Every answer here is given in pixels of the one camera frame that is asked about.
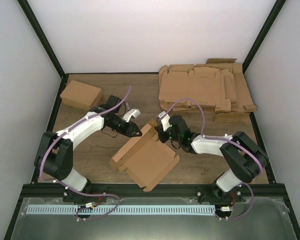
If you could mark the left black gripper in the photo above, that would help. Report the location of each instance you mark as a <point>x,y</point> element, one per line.
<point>128,131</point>

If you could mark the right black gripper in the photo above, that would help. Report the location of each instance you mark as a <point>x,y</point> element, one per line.
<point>162,139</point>

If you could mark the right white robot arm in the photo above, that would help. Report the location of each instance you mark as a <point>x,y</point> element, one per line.
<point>245,159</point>

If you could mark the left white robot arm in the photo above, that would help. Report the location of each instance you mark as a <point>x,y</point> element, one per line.
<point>55,154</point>

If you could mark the folded brown cardboard box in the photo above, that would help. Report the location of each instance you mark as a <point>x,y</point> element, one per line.
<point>81,95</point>

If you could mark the stack of flat cardboard blanks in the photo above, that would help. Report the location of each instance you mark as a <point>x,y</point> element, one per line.
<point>217,86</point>

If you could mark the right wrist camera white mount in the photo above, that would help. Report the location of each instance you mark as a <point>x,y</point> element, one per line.
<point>164,118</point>

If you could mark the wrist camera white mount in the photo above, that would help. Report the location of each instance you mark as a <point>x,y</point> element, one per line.
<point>164,118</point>
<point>131,114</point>

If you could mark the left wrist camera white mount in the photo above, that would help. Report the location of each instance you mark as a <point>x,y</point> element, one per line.
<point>131,114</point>

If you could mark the light blue slotted cable duct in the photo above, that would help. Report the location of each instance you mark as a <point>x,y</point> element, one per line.
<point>195,210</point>

